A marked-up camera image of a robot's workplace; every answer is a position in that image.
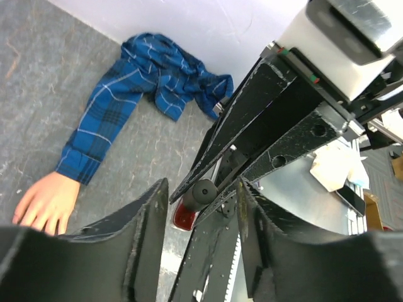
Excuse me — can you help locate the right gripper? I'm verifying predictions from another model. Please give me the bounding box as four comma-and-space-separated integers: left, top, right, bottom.
169, 43, 364, 226

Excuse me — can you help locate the smartphone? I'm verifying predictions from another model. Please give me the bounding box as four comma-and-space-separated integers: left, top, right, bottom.
336, 185, 366, 216

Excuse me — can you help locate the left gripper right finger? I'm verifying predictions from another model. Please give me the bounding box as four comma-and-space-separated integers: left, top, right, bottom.
236, 177, 402, 301

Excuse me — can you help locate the cardboard box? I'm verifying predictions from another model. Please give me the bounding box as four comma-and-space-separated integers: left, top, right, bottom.
364, 191, 384, 232

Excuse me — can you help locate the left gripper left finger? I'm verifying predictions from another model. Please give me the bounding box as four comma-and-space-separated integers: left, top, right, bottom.
1, 178, 168, 301

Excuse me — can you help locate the black nail polish cap brush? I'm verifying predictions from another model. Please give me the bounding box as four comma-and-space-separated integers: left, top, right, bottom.
182, 179, 217, 212

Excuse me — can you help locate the blue plaid shirt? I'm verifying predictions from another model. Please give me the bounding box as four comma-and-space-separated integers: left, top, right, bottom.
55, 33, 234, 185

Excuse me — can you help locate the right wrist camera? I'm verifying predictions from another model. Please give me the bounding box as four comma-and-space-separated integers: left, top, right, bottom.
276, 1, 402, 101

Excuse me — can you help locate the slotted cable duct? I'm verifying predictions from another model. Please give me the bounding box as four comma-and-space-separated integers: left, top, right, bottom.
224, 235, 245, 302

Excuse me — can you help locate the mannequin hand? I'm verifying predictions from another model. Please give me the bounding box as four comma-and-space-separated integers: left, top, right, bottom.
12, 172, 81, 235

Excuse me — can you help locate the red nail polish bottle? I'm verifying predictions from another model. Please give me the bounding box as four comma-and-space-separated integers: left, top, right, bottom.
172, 203, 198, 232

